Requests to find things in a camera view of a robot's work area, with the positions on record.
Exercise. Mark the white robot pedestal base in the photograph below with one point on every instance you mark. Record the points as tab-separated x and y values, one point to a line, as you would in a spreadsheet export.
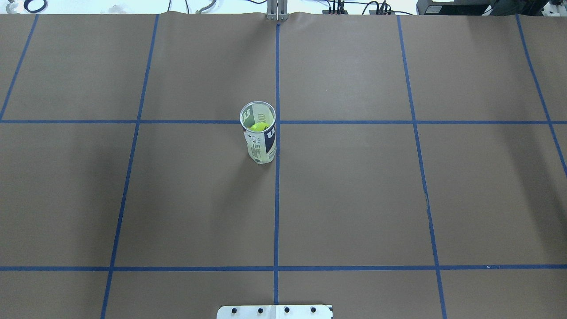
297	311

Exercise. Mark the aluminium frame post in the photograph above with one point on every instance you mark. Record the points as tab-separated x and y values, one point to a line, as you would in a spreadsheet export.
277	10

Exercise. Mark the black box with label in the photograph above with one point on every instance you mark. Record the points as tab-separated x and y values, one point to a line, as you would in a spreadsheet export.
452	7

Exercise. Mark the Wilson yellow tennis ball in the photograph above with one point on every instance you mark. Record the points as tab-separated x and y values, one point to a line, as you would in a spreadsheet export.
259	127

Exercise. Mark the clear plastic tennis ball can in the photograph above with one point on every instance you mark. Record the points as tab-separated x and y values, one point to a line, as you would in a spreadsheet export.
261	146

